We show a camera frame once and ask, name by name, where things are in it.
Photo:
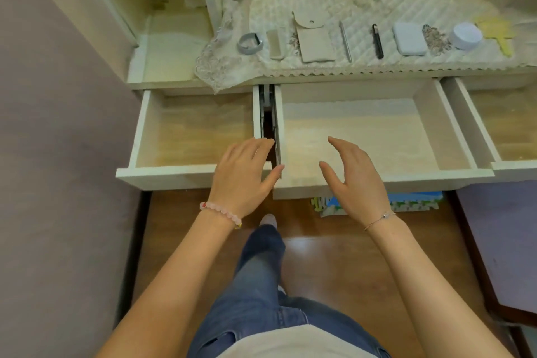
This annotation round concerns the dark brown wooden trim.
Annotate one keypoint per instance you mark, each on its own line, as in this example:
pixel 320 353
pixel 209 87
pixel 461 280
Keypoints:
pixel 478 261
pixel 132 261

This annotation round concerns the silver grey wristband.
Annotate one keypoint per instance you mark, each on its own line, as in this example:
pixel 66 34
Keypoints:
pixel 243 49

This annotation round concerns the thin metal straw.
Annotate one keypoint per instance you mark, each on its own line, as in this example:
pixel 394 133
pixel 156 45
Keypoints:
pixel 345 41

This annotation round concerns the colourful foam puzzle mat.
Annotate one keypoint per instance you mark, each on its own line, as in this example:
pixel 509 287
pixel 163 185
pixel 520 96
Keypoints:
pixel 415 200

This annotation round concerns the white power bank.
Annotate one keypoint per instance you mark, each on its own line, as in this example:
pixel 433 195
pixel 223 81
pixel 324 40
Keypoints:
pixel 409 39

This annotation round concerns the person's left white shoe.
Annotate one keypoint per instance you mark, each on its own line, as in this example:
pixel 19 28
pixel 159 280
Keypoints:
pixel 268 220

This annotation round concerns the wide white drawer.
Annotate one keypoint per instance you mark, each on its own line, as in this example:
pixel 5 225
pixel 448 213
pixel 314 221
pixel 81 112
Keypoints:
pixel 377 127

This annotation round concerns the beige snap pouch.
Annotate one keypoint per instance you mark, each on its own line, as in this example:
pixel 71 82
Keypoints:
pixel 316 45

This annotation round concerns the person's leg in jeans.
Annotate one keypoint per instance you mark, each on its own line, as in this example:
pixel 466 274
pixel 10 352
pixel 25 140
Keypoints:
pixel 327 315
pixel 251 286

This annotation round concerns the person's right hand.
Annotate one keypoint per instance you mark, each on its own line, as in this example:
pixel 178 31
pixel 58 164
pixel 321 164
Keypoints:
pixel 363 190

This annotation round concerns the person's right leg in jeans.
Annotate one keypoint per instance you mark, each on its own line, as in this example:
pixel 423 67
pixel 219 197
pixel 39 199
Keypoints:
pixel 327 315

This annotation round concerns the person's right forearm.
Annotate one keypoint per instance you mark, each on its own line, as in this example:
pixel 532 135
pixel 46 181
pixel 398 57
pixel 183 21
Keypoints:
pixel 432 299

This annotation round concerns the white round compact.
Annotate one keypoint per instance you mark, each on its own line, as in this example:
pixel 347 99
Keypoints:
pixel 465 34

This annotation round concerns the white comb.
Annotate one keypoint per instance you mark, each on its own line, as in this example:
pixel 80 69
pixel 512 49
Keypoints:
pixel 276 45

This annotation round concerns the small white drawer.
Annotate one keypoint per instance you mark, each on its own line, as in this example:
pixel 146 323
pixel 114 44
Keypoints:
pixel 507 127
pixel 189 135

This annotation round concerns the person's left hand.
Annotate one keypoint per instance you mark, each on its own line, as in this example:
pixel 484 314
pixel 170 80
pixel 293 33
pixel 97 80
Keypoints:
pixel 239 185

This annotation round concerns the person's left forearm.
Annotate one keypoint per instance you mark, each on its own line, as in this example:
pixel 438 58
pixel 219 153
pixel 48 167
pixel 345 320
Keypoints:
pixel 168 299

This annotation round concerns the person's left leg in jeans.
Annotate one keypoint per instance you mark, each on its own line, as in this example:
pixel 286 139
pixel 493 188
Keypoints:
pixel 251 286

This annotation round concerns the black lipstick tube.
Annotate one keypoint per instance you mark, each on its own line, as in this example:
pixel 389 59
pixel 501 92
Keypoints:
pixel 377 43

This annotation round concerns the cream dressing table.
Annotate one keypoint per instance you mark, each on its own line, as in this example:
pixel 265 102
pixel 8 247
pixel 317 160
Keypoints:
pixel 168 47

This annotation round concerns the yellow hand mirror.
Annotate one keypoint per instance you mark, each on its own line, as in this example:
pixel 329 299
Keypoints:
pixel 495 28

